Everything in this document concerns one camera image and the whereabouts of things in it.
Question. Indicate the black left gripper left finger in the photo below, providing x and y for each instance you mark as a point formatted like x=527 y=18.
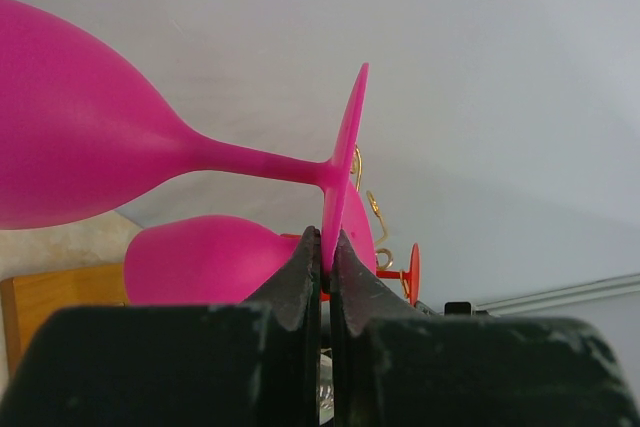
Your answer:
x=255 y=363

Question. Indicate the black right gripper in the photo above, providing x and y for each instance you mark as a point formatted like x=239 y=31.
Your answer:
x=452 y=308

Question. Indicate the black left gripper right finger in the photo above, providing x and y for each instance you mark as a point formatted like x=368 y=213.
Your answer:
x=394 y=365

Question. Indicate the red plastic wine glass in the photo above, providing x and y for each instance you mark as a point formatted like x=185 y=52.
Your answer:
x=379 y=260

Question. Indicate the clear wine glass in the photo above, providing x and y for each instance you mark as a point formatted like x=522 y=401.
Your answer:
x=325 y=390

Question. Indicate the gold wire wine glass rack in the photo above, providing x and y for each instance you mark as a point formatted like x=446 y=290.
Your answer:
x=29 y=300

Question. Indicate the magenta plastic wine glass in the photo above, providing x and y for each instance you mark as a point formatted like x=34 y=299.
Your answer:
x=203 y=260

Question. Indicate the aluminium corner post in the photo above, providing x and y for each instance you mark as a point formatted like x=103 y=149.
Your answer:
x=606 y=288

